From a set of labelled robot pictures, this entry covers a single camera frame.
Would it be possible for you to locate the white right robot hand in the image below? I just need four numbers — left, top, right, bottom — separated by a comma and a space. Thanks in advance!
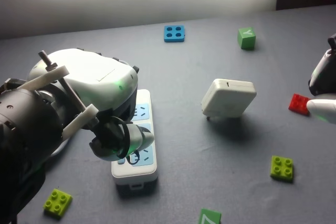
306, 33, 336, 125

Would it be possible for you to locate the green cube with number 7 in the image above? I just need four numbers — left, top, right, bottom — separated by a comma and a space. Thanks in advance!
198, 208, 223, 224

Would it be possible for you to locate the red building brick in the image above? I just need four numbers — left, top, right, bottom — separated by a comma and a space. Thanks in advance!
288, 93, 312, 116

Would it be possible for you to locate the green cube with letter Y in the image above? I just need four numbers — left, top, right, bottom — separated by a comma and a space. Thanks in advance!
237, 26, 257, 50

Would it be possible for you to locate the blue four-hole block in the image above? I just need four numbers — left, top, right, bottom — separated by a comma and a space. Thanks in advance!
164, 25, 186, 43

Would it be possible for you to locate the lime green building brick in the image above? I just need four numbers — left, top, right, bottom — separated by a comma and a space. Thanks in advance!
270, 155, 294, 183
43, 188, 74, 219

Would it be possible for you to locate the white power adapter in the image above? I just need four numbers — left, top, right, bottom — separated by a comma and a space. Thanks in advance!
201, 78, 257, 122

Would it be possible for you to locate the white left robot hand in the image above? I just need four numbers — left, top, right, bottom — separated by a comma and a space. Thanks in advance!
27, 47, 155, 167

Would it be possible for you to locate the grey table cloth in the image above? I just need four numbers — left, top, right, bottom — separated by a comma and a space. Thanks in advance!
0, 5, 336, 224

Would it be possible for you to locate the white power strip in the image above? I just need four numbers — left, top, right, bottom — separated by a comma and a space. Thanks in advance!
111, 89, 159, 190

